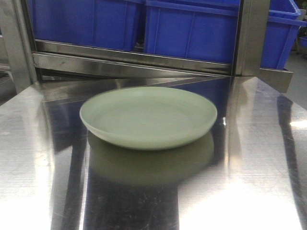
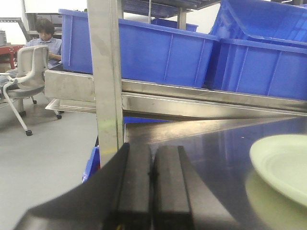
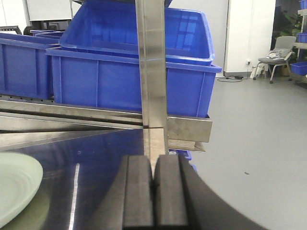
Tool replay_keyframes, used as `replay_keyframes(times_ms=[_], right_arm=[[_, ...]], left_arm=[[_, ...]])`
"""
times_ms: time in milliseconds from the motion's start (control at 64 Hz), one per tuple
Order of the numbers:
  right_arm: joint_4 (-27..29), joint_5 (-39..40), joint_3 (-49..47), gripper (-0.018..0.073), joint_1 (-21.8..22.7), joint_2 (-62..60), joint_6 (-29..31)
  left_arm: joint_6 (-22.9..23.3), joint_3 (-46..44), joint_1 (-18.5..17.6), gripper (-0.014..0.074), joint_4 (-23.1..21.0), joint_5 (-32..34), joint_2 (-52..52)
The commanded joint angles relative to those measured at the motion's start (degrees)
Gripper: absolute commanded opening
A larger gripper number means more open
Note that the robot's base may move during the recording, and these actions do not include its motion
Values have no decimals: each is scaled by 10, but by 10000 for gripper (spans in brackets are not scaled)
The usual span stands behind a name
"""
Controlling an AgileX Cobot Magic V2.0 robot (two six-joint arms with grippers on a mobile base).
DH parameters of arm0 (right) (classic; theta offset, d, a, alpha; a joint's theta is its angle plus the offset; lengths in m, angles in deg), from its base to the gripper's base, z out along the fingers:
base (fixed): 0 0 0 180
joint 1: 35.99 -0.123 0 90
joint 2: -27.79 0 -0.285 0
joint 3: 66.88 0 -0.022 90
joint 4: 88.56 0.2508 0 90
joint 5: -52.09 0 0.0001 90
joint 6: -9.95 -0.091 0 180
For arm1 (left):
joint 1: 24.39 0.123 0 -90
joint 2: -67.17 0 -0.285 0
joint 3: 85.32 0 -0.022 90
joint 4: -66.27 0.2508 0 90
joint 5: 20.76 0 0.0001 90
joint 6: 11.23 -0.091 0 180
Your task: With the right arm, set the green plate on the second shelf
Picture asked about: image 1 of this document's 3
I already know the green round plate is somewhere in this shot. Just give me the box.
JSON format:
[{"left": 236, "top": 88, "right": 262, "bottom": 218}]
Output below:
[{"left": 80, "top": 87, "right": 217, "bottom": 150}]

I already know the stainless steel shelf rack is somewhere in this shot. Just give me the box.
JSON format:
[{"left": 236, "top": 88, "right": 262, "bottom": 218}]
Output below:
[{"left": 0, "top": 0, "right": 294, "bottom": 96}]

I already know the blue plastic bin middle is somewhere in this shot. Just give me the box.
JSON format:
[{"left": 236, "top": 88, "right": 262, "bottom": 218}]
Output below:
[{"left": 144, "top": 0, "right": 239, "bottom": 64}]

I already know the blue plastic bin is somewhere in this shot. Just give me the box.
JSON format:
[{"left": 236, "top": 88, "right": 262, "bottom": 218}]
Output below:
[
  {"left": 260, "top": 0, "right": 307, "bottom": 69},
  {"left": 144, "top": 0, "right": 239, "bottom": 64},
  {"left": 27, "top": 0, "right": 144, "bottom": 51}
]

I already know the blue plastic bin left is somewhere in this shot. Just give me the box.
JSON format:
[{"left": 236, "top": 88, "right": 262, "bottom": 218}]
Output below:
[{"left": 27, "top": 0, "right": 144, "bottom": 51}]

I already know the blue plastic bin right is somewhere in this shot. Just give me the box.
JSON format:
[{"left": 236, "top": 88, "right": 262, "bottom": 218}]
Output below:
[{"left": 260, "top": 0, "right": 307, "bottom": 69}]

